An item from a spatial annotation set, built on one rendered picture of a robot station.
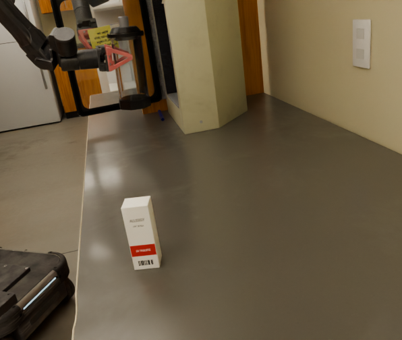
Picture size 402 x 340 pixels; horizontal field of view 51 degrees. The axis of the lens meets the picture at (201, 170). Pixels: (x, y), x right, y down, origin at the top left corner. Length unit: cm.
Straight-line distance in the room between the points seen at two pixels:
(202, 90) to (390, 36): 53
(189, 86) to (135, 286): 76
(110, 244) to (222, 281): 23
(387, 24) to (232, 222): 58
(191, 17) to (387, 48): 52
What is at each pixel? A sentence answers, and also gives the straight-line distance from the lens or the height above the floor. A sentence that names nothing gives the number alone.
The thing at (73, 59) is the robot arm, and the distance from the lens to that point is 132.
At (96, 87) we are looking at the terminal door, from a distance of 153.
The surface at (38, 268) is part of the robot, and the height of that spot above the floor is 24.
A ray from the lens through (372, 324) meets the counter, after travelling 55.
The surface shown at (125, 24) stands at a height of 127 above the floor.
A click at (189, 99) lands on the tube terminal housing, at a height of 104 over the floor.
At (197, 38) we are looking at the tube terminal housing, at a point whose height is 121.
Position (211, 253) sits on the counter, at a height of 94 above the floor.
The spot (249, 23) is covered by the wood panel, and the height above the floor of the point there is 121.
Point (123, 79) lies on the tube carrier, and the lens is 132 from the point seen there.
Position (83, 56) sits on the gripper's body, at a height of 120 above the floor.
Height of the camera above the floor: 131
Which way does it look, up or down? 21 degrees down
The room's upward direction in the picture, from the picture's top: 8 degrees counter-clockwise
